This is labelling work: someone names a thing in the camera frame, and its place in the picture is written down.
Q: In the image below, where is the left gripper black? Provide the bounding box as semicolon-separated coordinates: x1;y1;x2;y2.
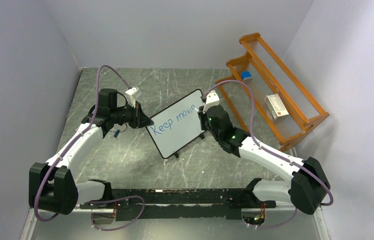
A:
111;100;153;129

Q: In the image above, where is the white board black frame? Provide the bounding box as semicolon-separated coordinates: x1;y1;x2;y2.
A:
146;89;205;159

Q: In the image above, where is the blue marker cap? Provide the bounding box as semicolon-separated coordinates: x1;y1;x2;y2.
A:
113;130;120;138

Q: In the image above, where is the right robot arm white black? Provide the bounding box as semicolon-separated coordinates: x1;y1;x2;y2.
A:
196;105;333;215

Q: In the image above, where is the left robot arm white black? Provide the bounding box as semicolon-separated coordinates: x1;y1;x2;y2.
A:
28;87;153;215

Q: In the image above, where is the blue eraser on rack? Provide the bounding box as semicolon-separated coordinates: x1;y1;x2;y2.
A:
241;71;253;82

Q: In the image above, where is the orange wooden rack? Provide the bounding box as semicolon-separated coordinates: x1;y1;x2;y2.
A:
216;32;330;151

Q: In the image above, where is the white red small box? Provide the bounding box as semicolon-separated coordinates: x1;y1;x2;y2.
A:
265;94;289;120

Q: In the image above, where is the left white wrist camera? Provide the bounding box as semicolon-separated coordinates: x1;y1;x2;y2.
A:
124;87;142;107

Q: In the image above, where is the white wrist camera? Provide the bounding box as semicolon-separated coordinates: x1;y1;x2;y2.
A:
124;87;142;107
202;90;220;113

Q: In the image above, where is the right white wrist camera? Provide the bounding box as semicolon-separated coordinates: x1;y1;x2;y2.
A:
202;90;220;113

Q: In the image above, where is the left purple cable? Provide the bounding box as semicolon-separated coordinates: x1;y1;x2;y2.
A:
33;64;131;223

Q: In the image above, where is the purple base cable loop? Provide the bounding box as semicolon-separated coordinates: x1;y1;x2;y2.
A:
89;194;146;232

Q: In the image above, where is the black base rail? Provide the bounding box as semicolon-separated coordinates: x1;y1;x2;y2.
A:
80;187;276;221

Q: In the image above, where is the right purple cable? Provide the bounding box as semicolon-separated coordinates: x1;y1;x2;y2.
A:
203;79;334;207

